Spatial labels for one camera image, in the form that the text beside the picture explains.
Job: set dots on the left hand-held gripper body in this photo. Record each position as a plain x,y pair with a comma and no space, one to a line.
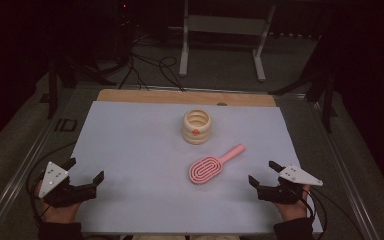
55,176

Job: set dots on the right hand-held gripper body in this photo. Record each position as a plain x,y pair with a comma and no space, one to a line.
300,176

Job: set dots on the pink hairbrush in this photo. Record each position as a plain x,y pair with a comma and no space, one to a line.
206,168

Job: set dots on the cream ribbed cup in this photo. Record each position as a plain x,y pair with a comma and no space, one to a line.
196,128

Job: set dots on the person's right hand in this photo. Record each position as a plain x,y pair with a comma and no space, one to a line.
291,210

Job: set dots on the person's left hand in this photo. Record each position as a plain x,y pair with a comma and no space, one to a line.
60,214

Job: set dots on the white table mat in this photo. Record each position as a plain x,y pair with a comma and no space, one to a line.
140,160

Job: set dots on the black stand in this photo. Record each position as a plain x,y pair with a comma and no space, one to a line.
52,86
326,96

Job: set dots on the white metal stand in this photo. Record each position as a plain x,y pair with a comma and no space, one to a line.
225,25

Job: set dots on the metal frame rail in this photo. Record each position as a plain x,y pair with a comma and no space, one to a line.
343,166
23,166

